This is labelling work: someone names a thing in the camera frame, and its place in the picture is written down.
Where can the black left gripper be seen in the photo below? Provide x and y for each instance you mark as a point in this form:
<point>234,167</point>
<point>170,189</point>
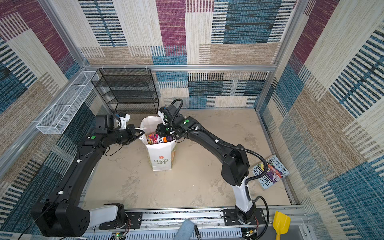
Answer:
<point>131,130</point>

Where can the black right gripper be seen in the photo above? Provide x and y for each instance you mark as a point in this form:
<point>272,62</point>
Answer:
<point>162,133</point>

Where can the orange Fox's fruits candy bag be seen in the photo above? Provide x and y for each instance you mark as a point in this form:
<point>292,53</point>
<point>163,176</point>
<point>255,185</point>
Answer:
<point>154,138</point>

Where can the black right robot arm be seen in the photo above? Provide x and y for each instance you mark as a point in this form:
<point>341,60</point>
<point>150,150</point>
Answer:
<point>234,160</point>

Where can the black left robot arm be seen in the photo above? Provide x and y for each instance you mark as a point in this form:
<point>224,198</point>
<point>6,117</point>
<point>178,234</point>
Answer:
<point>59,215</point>

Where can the yellow plastic tool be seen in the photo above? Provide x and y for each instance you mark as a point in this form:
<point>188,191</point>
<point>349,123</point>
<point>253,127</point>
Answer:
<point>281,224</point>

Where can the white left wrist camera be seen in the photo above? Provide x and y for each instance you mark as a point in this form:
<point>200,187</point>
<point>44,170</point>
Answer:
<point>121,121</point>

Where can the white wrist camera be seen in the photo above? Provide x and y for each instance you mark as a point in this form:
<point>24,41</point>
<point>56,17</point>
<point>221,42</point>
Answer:
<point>163,116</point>
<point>121,121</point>

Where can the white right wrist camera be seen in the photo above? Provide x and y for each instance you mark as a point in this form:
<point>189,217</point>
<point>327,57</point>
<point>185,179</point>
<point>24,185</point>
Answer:
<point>163,116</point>

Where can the black wire shelf rack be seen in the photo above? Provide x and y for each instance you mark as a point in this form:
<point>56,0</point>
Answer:
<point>129,90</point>

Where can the white wire mesh basket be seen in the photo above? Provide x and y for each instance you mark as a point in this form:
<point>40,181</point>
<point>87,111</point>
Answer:
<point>62,112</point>

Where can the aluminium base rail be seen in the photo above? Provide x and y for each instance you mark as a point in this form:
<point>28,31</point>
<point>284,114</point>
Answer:
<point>201,224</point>

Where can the colourful leaflet by wall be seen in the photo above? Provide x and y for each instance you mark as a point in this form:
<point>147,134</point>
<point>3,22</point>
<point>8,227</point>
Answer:
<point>276,172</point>

